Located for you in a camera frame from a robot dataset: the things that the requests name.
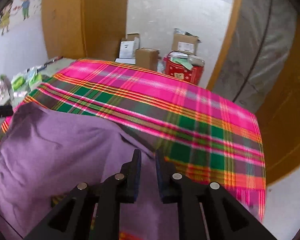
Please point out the labelled cardboard box on top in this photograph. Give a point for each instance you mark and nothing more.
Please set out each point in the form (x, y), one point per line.
(184, 42)

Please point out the green tissue pack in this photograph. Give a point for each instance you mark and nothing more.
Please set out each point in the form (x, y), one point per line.
(18, 81)

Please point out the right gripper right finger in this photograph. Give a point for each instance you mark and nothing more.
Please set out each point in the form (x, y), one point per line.
(205, 211)

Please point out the wooden door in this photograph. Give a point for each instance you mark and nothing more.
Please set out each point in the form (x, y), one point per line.
(279, 118)

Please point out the wooden wardrobe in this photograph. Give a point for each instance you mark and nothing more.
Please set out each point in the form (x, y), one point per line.
(84, 28)

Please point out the grey mattress in plastic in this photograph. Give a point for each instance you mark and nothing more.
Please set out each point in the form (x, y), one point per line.
(260, 45)

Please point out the pink green plaid bedsheet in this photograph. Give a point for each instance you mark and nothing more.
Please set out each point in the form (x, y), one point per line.
(207, 137)

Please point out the cartoon wall sticker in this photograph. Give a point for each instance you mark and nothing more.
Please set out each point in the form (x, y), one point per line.
(16, 12)

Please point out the purple garment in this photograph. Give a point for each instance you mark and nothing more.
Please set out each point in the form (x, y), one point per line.
(47, 153)

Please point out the red gift box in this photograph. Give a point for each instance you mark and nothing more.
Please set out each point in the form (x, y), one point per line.
(180, 68)

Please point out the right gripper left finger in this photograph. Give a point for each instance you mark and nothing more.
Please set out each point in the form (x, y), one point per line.
(92, 210)

